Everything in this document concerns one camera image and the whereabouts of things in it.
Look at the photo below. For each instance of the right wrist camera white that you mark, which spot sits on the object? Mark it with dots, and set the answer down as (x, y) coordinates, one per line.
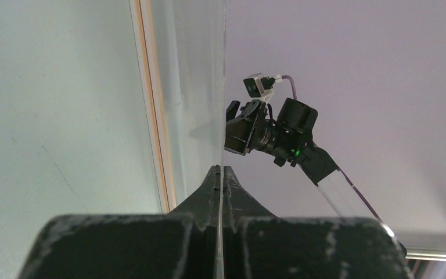
(260, 87)

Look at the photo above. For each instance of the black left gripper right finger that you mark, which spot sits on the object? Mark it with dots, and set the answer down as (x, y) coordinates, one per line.
(258, 244)

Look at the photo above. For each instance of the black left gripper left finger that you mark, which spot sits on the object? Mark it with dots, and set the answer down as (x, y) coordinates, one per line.
(178, 244)

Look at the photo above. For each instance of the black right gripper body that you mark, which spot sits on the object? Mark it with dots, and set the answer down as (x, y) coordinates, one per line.
(286, 138)

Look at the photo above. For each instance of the front aluminium rail frame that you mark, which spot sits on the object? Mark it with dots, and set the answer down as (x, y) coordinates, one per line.
(426, 263)

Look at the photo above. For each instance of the light wooden picture frame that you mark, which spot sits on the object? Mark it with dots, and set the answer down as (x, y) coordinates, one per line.
(142, 19)

